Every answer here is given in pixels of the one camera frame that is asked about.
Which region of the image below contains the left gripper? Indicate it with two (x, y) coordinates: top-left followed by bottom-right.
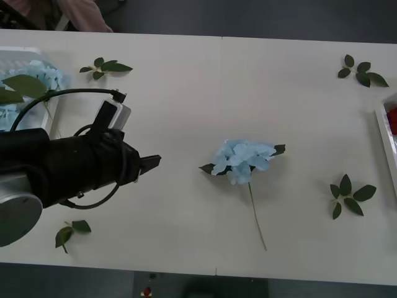
(76, 132), (163, 196)

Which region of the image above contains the red rose with stem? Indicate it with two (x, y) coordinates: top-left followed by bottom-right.
(386, 107), (397, 136)

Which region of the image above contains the small green leaf sprig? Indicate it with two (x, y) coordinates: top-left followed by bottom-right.
(55, 219), (92, 255)

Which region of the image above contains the person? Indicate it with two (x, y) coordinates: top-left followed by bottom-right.
(0, 0), (115, 33)

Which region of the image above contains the shallow white box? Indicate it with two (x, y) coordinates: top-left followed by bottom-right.
(0, 46), (71, 139)
(374, 94), (397, 199)

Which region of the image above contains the thin black looped cable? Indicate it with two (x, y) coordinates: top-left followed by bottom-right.
(60, 141), (130, 210)

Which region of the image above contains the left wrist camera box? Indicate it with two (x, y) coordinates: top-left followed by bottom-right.
(94, 98), (133, 131)

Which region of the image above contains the black camera cable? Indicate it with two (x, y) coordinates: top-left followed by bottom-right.
(11, 88), (128, 133)

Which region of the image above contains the white chair frame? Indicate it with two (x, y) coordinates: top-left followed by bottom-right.
(56, 12), (71, 31)

